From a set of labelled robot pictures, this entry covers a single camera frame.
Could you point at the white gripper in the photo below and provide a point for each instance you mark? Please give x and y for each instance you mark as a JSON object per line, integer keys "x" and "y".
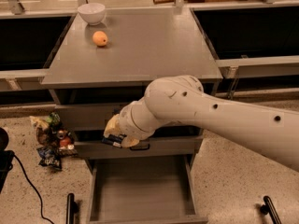
{"x": 127, "y": 124}

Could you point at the dark blueberry rxbar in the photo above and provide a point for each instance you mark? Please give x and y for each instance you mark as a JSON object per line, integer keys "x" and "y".
{"x": 113, "y": 140}

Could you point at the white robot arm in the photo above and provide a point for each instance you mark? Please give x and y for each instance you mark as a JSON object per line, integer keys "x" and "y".
{"x": 180, "y": 100}

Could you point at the grey top drawer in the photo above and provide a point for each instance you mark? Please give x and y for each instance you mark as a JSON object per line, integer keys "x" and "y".
{"x": 87, "y": 117}

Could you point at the grey middle drawer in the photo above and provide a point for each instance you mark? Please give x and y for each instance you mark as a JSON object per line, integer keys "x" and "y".
{"x": 94, "y": 150}

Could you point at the grey open bottom drawer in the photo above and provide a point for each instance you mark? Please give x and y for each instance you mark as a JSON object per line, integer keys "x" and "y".
{"x": 145, "y": 190}

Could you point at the grey drawer cabinet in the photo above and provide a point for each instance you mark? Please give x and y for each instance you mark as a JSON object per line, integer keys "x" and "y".
{"x": 143, "y": 44}

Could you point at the red soda can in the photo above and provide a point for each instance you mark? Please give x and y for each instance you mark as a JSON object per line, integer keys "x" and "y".
{"x": 65, "y": 141}

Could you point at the pile of snack packages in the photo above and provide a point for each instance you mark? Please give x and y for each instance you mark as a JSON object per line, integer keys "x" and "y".
{"x": 49, "y": 132}

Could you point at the dark blue chip bag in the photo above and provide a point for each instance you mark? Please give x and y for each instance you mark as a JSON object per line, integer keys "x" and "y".
{"x": 50, "y": 157}

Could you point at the orange fruit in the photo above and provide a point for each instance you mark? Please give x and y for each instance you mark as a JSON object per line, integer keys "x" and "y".
{"x": 100, "y": 39}

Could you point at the black device at left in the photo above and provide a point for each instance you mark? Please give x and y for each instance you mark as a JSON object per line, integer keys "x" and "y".
{"x": 6, "y": 157}

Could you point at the white ceramic bowl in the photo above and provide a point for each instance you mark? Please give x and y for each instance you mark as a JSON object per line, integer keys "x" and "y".
{"x": 92, "y": 13}

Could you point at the wooden rolling pin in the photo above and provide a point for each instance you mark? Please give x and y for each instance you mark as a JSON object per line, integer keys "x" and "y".
{"x": 156, "y": 2}

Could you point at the black left base handle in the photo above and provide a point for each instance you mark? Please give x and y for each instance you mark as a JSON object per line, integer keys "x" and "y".
{"x": 71, "y": 208}

